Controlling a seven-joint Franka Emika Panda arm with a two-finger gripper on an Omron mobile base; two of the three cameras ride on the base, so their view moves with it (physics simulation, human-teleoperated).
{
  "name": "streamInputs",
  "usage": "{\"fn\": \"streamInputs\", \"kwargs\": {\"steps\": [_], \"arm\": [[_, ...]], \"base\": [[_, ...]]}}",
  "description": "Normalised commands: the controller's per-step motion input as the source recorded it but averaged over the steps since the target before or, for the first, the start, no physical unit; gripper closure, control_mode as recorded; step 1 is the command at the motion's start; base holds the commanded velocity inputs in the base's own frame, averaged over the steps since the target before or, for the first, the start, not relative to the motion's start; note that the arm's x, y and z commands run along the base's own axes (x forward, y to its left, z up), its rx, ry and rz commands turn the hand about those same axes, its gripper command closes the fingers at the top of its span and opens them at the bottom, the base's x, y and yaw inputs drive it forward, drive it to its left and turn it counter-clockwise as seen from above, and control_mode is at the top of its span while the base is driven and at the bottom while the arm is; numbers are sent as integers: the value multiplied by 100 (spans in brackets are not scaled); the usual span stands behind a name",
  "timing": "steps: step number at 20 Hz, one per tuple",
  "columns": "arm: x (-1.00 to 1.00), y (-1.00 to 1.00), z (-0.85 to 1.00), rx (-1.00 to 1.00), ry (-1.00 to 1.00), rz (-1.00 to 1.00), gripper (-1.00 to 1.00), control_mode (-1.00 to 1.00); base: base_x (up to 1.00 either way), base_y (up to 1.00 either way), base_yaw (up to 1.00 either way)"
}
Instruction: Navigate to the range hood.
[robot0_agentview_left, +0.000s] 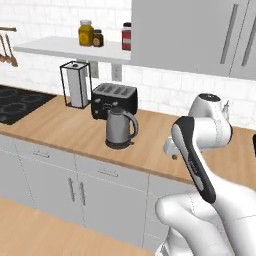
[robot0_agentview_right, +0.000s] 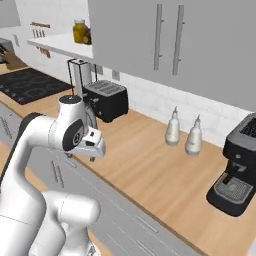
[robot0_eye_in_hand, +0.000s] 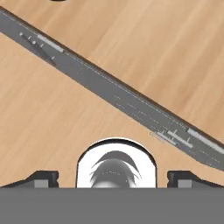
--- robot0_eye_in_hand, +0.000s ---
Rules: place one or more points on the black round object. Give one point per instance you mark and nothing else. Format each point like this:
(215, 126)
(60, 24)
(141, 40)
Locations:
(58, 1)

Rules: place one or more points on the white round domed object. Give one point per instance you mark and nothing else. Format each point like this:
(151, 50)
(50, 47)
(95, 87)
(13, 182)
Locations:
(116, 163)

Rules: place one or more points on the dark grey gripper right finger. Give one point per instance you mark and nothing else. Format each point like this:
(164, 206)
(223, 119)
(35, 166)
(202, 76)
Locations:
(183, 178)

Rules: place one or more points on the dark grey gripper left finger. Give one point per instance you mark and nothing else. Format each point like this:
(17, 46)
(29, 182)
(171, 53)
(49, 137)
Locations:
(40, 178)

